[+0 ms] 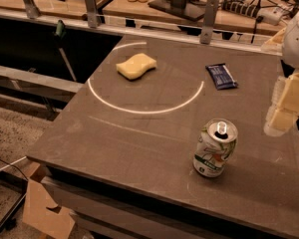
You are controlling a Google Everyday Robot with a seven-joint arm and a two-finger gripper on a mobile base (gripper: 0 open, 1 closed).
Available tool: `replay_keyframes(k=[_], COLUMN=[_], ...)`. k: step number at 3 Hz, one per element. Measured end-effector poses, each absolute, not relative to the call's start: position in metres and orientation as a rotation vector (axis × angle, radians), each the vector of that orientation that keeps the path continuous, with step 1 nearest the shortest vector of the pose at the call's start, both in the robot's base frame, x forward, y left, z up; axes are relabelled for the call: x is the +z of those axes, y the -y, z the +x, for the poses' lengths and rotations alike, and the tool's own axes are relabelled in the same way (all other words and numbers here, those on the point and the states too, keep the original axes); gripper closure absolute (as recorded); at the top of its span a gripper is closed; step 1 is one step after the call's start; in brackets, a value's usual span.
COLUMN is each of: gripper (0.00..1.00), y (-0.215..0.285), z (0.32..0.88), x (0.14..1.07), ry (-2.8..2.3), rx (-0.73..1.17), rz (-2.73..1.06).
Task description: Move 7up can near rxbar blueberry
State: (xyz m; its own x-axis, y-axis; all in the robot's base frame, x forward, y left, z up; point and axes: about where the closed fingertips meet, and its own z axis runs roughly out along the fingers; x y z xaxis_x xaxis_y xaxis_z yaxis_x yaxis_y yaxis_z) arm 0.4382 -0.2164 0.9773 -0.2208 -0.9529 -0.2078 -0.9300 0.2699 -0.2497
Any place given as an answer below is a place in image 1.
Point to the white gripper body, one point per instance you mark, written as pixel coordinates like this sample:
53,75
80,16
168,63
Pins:
298,40

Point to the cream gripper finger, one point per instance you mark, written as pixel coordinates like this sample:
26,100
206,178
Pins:
284,110
274,44

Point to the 7up soda can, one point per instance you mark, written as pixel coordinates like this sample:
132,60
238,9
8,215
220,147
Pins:
217,142

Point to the blue rxbar wrapper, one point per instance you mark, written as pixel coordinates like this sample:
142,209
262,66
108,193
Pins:
221,77

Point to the white power adapter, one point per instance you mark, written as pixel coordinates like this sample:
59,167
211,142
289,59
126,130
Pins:
271,17

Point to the black power strip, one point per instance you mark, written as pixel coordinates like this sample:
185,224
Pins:
239,8

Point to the black monitor stand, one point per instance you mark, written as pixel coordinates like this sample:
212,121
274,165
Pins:
180,8

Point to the yellow sponge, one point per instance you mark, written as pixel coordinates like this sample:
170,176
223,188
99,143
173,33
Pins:
136,66

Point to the cardboard box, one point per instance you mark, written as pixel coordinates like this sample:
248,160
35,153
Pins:
41,211

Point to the black chair base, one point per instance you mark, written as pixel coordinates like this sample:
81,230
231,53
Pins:
8,221

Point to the right metal bracket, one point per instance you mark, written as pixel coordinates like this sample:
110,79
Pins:
208,21

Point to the metal bracket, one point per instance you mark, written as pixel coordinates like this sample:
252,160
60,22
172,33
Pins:
208,21
94,19
31,9

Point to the middle metal bracket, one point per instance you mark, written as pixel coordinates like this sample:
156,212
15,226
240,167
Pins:
94,19

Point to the green handled tool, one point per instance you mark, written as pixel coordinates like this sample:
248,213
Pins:
59,35

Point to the left metal bracket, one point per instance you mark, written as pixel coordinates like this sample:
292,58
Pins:
31,9

